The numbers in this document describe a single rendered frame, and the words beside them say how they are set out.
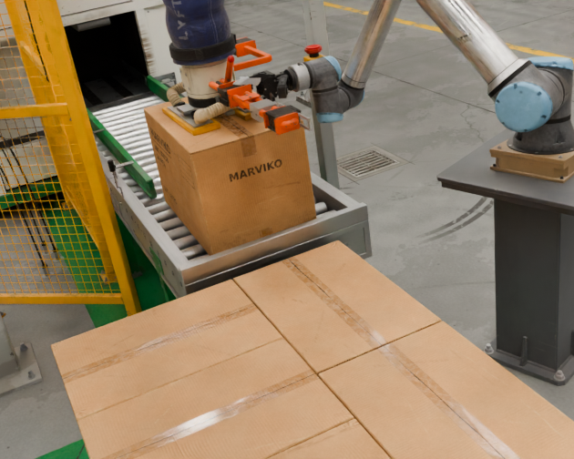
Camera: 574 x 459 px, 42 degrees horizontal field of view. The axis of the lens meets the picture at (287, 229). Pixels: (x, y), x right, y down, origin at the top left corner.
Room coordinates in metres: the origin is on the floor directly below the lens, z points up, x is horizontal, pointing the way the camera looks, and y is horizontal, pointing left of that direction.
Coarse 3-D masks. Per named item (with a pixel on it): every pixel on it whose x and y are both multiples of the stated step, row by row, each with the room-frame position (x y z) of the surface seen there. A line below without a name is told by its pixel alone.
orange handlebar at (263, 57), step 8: (248, 48) 2.92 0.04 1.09; (264, 56) 2.75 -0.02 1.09; (240, 64) 2.71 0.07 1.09; (248, 64) 2.72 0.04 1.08; (256, 64) 2.73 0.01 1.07; (216, 88) 2.47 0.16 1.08; (232, 96) 2.34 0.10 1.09; (248, 96) 2.29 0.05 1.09; (256, 96) 2.28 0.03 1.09; (240, 104) 2.29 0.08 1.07; (248, 104) 2.23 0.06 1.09; (288, 120) 2.02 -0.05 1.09; (296, 120) 2.03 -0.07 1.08
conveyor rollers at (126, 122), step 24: (120, 120) 4.03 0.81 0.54; (144, 120) 3.98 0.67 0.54; (96, 144) 3.70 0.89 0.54; (120, 144) 3.65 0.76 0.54; (144, 144) 3.61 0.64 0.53; (120, 168) 3.29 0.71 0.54; (144, 168) 3.24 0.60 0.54; (144, 192) 2.96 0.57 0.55; (168, 216) 2.71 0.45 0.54; (192, 240) 2.46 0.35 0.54
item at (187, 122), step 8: (184, 104) 2.64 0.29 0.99; (168, 112) 2.66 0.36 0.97; (176, 112) 2.63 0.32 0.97; (192, 112) 2.52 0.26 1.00; (176, 120) 2.57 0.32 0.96; (184, 120) 2.53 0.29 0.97; (192, 120) 2.51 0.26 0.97; (208, 120) 2.48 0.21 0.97; (184, 128) 2.50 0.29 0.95; (192, 128) 2.43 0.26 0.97; (200, 128) 2.43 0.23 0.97; (208, 128) 2.43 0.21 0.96; (216, 128) 2.44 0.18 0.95
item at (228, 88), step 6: (222, 84) 2.42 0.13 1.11; (228, 84) 2.42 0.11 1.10; (222, 90) 2.36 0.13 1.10; (228, 90) 2.34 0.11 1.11; (234, 90) 2.35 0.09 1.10; (240, 90) 2.35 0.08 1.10; (246, 90) 2.36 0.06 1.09; (222, 96) 2.39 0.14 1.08; (228, 96) 2.34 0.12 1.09; (240, 96) 2.35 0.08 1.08; (222, 102) 2.38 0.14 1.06; (228, 102) 2.34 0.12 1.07; (234, 102) 2.34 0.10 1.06
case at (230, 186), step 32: (160, 128) 2.60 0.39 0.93; (224, 128) 2.44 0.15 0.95; (256, 128) 2.39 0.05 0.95; (160, 160) 2.73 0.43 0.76; (192, 160) 2.26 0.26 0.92; (224, 160) 2.30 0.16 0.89; (256, 160) 2.33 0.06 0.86; (288, 160) 2.37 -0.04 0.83; (192, 192) 2.34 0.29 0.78; (224, 192) 2.29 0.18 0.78; (256, 192) 2.33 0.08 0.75; (288, 192) 2.37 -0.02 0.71; (192, 224) 2.44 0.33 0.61; (224, 224) 2.28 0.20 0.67; (256, 224) 2.32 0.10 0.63; (288, 224) 2.36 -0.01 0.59
